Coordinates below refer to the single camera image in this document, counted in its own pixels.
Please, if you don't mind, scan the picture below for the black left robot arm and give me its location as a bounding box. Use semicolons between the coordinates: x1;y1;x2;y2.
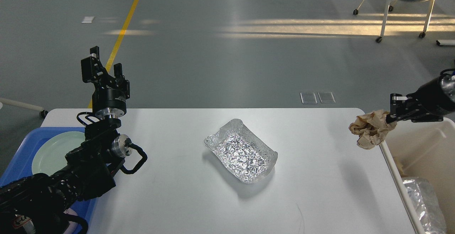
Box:
0;46;148;234

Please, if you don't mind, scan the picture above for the white bar on floor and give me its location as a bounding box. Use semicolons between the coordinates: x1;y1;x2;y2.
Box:
436;39;455;46

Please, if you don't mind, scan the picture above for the blue plastic tray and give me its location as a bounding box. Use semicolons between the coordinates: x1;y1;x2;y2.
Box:
1;128;105;234

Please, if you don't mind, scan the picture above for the light green plate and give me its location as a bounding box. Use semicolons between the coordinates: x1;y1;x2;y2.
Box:
31;131;85;176

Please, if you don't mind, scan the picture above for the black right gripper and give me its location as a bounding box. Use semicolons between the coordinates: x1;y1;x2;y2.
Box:
386;75;455;123

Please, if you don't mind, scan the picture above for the white leg with caster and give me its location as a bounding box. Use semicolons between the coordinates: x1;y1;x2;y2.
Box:
0;98;48;119

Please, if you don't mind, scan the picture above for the white plastic bin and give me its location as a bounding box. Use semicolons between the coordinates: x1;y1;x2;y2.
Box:
380;118;455;234

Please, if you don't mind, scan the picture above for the pink mug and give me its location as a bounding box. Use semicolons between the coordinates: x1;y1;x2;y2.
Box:
64;208;78;234

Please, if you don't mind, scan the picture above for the aluminium foil tray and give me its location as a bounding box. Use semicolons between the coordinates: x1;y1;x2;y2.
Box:
204;119;278;184

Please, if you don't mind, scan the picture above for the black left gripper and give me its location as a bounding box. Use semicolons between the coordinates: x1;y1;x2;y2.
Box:
81;46;130;119

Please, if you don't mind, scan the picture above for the foil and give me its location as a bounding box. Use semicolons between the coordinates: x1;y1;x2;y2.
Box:
402;177;447;234

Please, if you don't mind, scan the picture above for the white paper on floor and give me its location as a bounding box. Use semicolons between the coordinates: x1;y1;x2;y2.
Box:
81;16;95;24

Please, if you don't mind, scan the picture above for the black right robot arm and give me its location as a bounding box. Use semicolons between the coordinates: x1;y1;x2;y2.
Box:
386;68;455;124

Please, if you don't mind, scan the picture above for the brown paper ball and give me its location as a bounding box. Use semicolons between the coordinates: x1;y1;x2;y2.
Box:
348;110;397;150

